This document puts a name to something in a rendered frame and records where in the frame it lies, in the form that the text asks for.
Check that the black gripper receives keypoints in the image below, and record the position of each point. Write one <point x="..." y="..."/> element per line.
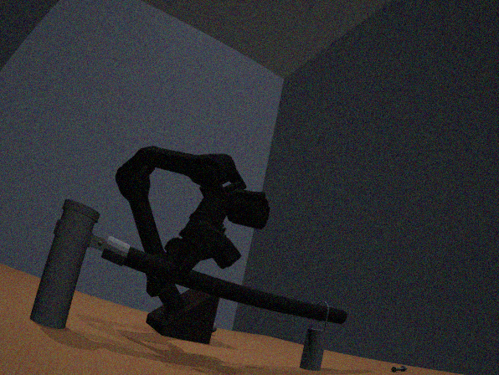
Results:
<point x="200" y="236"/>

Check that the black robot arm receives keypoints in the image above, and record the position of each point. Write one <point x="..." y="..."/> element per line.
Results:
<point x="242" y="207"/>

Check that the black long rod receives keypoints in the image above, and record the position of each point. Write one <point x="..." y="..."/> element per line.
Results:
<point x="227" y="290"/>

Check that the dark grey post with cap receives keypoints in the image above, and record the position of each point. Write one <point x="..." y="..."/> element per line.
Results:
<point x="61" y="271"/>

